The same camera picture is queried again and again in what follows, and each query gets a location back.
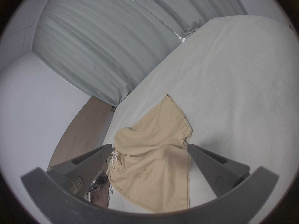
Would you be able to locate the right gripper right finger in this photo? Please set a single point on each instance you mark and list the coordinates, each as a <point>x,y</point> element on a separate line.
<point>215,169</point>

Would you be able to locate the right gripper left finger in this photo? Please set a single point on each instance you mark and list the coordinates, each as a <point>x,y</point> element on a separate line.
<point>88,167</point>

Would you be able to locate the tan shorts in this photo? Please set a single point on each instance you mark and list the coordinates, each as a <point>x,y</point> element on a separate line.
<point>151,153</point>

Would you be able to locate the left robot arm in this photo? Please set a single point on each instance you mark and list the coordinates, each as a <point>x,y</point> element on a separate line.
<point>99,180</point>

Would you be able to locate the bed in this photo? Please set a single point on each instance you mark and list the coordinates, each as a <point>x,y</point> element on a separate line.
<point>233,90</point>

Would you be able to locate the green garment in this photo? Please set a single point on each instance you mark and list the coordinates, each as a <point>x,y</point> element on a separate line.
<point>108,159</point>

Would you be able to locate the brown garment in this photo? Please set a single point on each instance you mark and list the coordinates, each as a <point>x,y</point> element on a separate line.
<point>100,196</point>

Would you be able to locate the wide grey-green curtain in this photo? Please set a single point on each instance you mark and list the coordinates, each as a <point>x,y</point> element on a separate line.
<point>93,43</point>

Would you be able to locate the narrow grey-green curtain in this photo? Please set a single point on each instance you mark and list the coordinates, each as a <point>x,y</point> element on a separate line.
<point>186,8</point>

